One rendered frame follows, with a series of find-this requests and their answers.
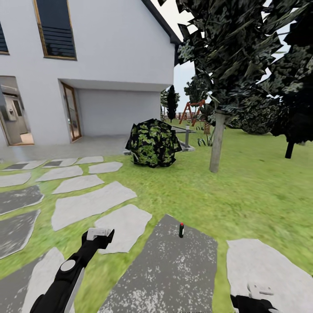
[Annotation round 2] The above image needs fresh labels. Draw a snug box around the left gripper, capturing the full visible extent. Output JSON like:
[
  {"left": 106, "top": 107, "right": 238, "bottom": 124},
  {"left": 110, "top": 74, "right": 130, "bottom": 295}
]
[{"left": 81, "top": 228, "right": 115, "bottom": 256}]

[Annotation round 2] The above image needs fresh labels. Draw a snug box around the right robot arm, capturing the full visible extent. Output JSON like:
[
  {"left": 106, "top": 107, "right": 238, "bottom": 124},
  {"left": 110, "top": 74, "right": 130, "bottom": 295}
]
[{"left": 230, "top": 282, "right": 283, "bottom": 313}]

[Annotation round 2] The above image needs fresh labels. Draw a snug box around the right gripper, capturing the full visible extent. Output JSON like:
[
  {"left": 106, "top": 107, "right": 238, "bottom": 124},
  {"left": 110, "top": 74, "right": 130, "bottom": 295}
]
[{"left": 230, "top": 295, "right": 272, "bottom": 313}]

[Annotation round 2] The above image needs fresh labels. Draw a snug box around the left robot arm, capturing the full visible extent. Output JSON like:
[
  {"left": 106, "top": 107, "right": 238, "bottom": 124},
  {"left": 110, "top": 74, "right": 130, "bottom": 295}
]
[{"left": 30, "top": 227, "right": 115, "bottom": 313}]

